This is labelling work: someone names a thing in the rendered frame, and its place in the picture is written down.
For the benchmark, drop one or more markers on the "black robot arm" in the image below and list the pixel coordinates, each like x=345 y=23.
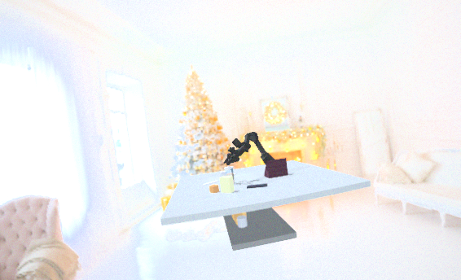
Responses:
x=245 y=146

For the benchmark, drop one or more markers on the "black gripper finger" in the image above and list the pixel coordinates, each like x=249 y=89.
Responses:
x=232 y=160
x=227 y=159

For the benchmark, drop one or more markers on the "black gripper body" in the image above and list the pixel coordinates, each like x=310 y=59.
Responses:
x=236 y=155

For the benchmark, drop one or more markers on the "grey flat shelf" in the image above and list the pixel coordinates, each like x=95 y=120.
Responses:
x=264 y=226

